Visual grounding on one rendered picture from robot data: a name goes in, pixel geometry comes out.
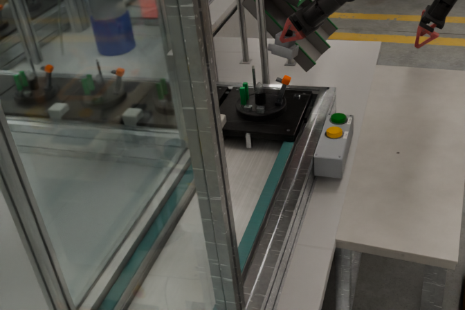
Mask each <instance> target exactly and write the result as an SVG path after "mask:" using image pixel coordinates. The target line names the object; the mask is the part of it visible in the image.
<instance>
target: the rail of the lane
mask: <svg viewBox="0 0 465 310"><path fill-rule="evenodd" d="M328 113H336V87H326V86H322V87H320V90H319V92H318V95H317V98H316V101H315V102H314V105H313V108H312V110H311V107H308V109H307V112H306V113H305V116H304V123H306V126H305V128H304V131H303V133H302V136H301V139H300V142H299V143H298V147H297V149H296V151H295V154H294V156H293V160H292V161H291V164H290V167H289V170H288V172H287V174H286V177H285V180H284V182H283V185H282V188H281V190H280V193H279V195H278V198H277V201H276V202H275V205H274V208H273V211H272V213H271V216H270V218H269V221H268V223H267V226H266V229H265V231H264V234H263V236H262V239H261V242H260V243H259V246H258V249H257V252H256V254H255V257H254V259H253V263H252V264H251V267H250V270H249V272H248V275H247V277H246V280H245V282H244V285H243V291H244V301H245V307H246V310H276V309H277V305H278V302H279V299H280V296H281V293H282V289H283V286H284V283H285V280H286V276H287V273H288V271H289V267H290V264H291V260H292V258H293V254H294V251H295V247H296V244H297V242H298V238H299V236H300V231H301V229H302V225H303V222H304V218H305V216H306V213H307V209H308V207H309V202H310V200H311V196H312V194H313V189H314V187H315V184H316V180H317V178H318V176H314V175H313V155H314V152H315V150H316V146H317V144H318V141H319V138H320V135H321V132H322V128H323V126H324V123H325V120H326V117H327V114H328Z"/></svg>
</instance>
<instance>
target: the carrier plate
mask: <svg viewBox="0 0 465 310"><path fill-rule="evenodd" d="M239 89H240V87H233V88H232V90H231V91H230V93H229V94H228V96H227V97H226V99H225V100H224V102H223V103H222V105H221V106H220V108H219V110H220V114H223V115H226V124H225V125H224V127H223V128H222V132H223V136H237V137H246V133H251V134H252V138H261V139H270V140H286V141H295V139H296V136H297V135H298V132H299V129H300V127H301V124H302V121H303V120H304V116H305V113H306V112H307V109H308V107H309V104H310V102H311V99H312V97H313V94H312V91H296V90H285V92H284V95H283V96H284V97H285V99H286V111H285V112H284V113H283V114H282V115H281V116H280V117H278V118H276V119H273V120H269V121H264V122H252V121H247V120H244V119H242V118H240V117H239V116H238V115H237V113H236V108H235V103H236V101H237V100H238V99H239V98H240V90H239ZM264 90H265V91H272V92H276V93H279V92H280V89H264ZM252 92H254V88H248V93H252ZM295 93H296V94H300V99H299V100H297V99H294V95H295Z"/></svg>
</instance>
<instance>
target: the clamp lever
mask: <svg viewBox="0 0 465 310"><path fill-rule="evenodd" d="M290 81H291V77H289V76H287V75H285V76H284V77H283V79H281V78H279V77H277V79H276V82H279V83H282V87H281V89H280V92H279V95H278V97H277V101H278V102H281V100H282V97H283V95H284V92H285V89H286V86H287V85H289V83H290Z"/></svg>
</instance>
